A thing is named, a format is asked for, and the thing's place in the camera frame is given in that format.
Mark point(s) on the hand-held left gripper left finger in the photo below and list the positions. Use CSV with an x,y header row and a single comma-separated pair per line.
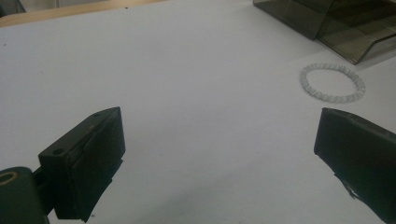
x,y
90,161

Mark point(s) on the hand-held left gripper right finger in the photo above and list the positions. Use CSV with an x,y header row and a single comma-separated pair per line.
x,y
361,152

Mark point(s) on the dark transparent acrylic box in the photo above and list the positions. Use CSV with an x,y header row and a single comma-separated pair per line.
x,y
345,28

